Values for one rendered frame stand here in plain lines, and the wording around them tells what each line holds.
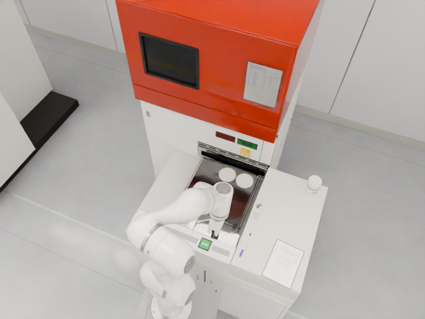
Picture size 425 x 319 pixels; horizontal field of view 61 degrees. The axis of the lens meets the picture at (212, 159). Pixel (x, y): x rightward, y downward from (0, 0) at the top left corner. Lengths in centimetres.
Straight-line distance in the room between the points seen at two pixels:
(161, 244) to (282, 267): 88
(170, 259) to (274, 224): 94
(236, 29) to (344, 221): 209
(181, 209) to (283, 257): 87
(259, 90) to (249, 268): 83
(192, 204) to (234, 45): 73
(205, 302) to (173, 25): 127
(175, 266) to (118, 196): 213
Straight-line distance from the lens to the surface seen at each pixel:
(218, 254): 181
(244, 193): 205
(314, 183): 197
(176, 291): 138
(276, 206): 196
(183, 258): 106
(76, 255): 300
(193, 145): 221
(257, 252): 183
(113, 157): 339
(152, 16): 165
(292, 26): 156
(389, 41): 321
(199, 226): 196
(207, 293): 186
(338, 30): 319
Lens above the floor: 264
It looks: 54 degrees down
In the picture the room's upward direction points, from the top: 2 degrees clockwise
